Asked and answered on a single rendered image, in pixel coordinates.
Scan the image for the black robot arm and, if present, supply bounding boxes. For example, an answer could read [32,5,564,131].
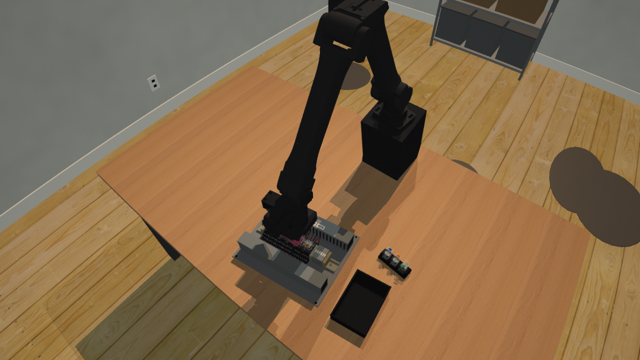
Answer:
[261,0,416,237]

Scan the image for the black rectangular rack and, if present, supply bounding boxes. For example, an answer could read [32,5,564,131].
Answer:
[378,248,412,279]

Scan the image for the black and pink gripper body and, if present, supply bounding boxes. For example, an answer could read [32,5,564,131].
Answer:
[281,208,318,241]

